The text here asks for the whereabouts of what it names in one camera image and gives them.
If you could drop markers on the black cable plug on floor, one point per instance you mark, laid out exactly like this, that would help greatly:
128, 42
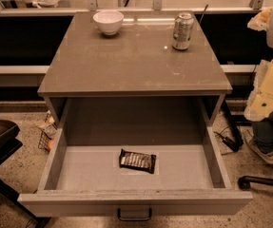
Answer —
236, 141

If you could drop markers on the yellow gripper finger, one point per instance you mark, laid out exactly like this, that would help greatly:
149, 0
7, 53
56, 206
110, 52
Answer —
260, 21

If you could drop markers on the silver soda can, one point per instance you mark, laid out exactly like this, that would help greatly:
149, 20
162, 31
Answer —
182, 31

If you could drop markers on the grey cabinet with counter top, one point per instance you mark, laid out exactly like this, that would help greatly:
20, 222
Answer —
138, 61

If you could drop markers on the black chair base leg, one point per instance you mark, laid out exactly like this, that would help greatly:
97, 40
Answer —
244, 182

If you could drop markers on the white ceramic bowl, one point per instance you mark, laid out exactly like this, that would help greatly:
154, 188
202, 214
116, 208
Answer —
108, 22

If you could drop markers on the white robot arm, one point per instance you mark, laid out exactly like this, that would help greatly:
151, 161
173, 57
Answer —
269, 31

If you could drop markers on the open grey top drawer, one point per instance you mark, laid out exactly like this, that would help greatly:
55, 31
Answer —
82, 176

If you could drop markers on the black drawer handle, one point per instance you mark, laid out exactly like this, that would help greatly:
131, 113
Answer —
134, 215

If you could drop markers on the dark chocolate rxbar wrapper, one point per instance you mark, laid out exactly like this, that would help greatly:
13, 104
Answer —
137, 161

